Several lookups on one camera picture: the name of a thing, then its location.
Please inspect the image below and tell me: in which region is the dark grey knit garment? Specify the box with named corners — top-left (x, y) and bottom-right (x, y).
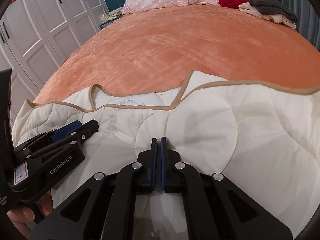
top-left (249, 0), bottom-right (298, 23)

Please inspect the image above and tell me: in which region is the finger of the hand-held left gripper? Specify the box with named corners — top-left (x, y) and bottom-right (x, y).
top-left (14, 121), bottom-right (83, 154)
top-left (27, 119), bottom-right (100, 160)

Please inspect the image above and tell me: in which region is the person's left hand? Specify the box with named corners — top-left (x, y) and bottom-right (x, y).
top-left (6, 189), bottom-right (54, 233)

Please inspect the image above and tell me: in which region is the pale yellow cloth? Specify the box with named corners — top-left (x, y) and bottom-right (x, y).
top-left (101, 8), bottom-right (125, 21)

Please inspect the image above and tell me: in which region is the white quilted jacket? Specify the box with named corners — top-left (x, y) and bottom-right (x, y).
top-left (11, 70), bottom-right (320, 240)

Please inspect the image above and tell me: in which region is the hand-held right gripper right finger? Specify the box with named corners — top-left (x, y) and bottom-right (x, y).
top-left (160, 136), bottom-right (293, 240)

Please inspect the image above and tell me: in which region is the orange plush bed blanket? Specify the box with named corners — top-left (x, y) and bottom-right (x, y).
top-left (32, 4), bottom-right (320, 105)

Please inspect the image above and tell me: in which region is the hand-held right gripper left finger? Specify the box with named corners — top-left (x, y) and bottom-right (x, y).
top-left (29, 137), bottom-right (158, 240)

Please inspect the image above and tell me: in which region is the grey pleated curtain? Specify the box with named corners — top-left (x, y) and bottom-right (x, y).
top-left (275, 0), bottom-right (320, 53)

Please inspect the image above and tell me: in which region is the cream fleece garment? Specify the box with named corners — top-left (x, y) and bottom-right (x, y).
top-left (238, 2), bottom-right (297, 29)

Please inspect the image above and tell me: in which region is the white panelled wardrobe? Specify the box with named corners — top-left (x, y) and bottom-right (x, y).
top-left (0, 0), bottom-right (106, 120)

